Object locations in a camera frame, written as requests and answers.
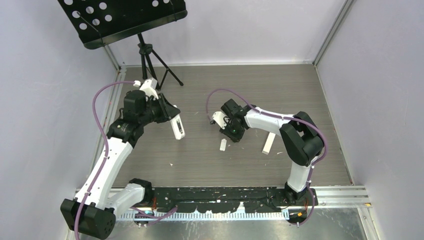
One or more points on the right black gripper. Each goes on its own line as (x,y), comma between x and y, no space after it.
(235,138)

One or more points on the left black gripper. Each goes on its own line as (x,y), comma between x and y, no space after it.
(167,110)

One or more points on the white air conditioner remote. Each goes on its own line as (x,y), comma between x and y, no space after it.
(177,127)

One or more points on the small white battery cover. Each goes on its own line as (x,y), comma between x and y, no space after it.
(223,145)

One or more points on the long white remote control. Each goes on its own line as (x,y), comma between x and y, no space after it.
(268,143)

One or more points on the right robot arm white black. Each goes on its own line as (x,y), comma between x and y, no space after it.
(301,138)

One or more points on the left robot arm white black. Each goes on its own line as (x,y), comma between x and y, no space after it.
(92,211)

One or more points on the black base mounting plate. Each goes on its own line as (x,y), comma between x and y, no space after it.
(219,200)

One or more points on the black music stand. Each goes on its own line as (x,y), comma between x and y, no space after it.
(102,22)

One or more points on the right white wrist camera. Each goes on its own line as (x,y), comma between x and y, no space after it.
(220,118)

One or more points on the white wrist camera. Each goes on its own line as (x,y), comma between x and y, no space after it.
(220,118)
(148,87)

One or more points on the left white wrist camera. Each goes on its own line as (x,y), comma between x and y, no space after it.
(148,87)

